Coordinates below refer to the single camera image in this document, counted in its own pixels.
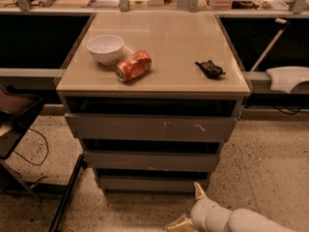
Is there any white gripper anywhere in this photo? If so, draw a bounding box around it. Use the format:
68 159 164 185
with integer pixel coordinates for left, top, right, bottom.
190 182 222 232

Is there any grey bottom drawer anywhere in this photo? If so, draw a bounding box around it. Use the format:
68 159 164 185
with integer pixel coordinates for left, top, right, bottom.
95 175 195 192

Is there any grey drawer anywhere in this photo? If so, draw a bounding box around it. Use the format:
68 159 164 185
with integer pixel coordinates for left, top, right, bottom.
65 113 236 142
95 175 195 192
83 151 218 172

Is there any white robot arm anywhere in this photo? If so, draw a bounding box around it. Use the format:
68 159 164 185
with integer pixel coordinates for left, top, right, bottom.
190 182 295 232

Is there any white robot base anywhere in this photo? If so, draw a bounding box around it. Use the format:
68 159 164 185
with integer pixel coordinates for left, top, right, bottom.
267 66 309 94

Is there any grey middle drawer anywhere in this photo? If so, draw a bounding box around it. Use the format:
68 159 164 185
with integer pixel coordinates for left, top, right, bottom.
83 151 218 172

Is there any grey drawer cabinet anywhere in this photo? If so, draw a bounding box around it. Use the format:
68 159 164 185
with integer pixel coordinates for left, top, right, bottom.
57 11 250 187

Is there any grey top drawer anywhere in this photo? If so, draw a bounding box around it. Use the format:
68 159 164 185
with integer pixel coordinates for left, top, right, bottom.
65 113 236 142

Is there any black crumpled wrapper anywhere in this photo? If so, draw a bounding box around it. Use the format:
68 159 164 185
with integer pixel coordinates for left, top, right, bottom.
196 60 225 79

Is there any crushed orange soda can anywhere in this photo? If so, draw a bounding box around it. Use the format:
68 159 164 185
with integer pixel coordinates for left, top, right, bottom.
115 50 152 82

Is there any white bowl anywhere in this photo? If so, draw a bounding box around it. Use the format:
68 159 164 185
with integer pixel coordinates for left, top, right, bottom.
87 35 124 65

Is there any white rod with cap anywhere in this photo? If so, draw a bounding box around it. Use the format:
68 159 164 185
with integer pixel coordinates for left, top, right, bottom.
250 17 291 72

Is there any dark cart on left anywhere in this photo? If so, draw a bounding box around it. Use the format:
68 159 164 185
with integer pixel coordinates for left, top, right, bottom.
0 86 86 232

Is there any black cable under shelf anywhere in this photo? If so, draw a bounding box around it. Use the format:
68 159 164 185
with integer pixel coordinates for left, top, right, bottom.
273 105 305 116

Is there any black floor cable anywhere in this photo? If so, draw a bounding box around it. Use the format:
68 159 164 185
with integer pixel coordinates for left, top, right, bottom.
13 126 50 167

